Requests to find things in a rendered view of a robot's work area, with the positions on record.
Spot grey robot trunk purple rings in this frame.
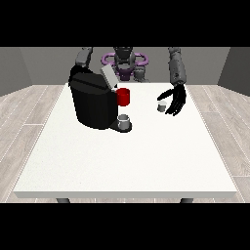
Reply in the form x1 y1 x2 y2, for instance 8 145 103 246
101 47 151 83

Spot pale grey machine lid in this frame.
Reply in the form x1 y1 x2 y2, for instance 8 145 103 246
100 63 119 88

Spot black coffee machine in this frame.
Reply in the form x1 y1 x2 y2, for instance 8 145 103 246
67 71 133 134

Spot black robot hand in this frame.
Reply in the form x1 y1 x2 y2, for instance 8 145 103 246
156 83 188 117
68 64 88 81

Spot small grey cup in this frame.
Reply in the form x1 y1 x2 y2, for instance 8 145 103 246
117 113 132 130

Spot small grey coffee pod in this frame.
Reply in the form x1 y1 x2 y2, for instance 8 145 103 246
156 101 167 113

